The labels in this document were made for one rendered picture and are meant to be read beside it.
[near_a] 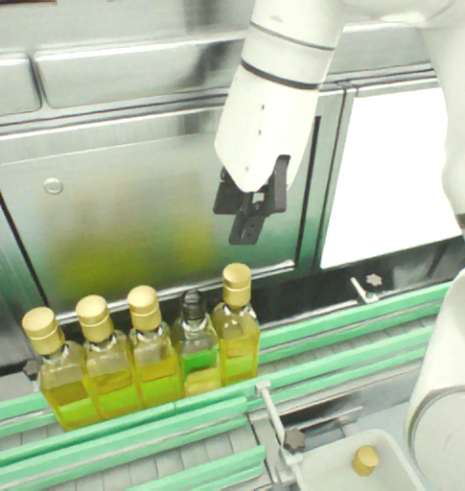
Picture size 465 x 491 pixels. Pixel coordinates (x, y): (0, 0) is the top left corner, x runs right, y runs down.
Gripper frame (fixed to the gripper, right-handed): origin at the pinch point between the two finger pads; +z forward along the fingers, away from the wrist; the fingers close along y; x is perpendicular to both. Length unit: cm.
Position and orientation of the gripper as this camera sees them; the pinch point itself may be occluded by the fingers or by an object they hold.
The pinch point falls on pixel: (237, 214)
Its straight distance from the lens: 45.5
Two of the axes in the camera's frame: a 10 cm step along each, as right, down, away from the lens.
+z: -2.4, 7.7, 5.9
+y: 3.1, 6.4, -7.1
